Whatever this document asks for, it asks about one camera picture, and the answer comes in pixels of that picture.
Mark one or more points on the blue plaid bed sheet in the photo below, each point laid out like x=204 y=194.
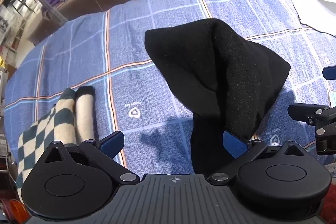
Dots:
x=147 y=45

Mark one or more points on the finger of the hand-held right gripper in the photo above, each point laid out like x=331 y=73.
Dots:
x=330 y=73
x=319 y=119

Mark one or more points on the red patterned cloth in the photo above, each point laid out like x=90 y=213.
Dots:
x=330 y=187

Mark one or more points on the black knit garment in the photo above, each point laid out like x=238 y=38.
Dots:
x=218 y=77

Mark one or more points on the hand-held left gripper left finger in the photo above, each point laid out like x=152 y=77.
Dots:
x=113 y=143

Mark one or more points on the green and cream checkered cloth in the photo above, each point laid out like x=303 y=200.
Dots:
x=39 y=140

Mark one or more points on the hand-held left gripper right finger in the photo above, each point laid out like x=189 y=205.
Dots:
x=234 y=145

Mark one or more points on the orange round object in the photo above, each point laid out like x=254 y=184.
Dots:
x=13 y=209

